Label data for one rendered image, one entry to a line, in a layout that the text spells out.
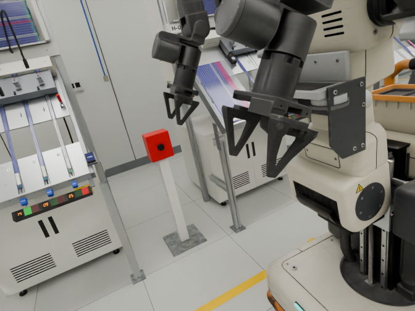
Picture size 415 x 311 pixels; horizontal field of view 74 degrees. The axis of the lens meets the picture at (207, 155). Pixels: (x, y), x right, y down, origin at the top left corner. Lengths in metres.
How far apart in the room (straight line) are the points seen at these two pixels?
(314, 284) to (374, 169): 0.57
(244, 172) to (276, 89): 1.82
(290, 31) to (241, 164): 1.80
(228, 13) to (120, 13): 3.15
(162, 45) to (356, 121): 0.48
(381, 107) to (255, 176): 1.40
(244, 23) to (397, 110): 0.73
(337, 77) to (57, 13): 3.07
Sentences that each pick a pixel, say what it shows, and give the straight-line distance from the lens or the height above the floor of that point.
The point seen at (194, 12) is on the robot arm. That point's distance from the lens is 0.78.
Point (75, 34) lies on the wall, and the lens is 3.40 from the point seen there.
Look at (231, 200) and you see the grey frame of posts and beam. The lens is 1.81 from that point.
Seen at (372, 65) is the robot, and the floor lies 1.05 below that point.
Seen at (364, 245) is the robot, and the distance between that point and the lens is 1.17.
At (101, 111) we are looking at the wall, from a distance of 3.39.
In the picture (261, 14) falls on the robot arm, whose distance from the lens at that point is 0.35.
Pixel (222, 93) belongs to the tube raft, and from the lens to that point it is 1.80.
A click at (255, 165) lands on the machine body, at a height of 0.25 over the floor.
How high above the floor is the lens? 1.15
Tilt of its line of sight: 20 degrees down
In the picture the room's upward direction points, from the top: 12 degrees counter-clockwise
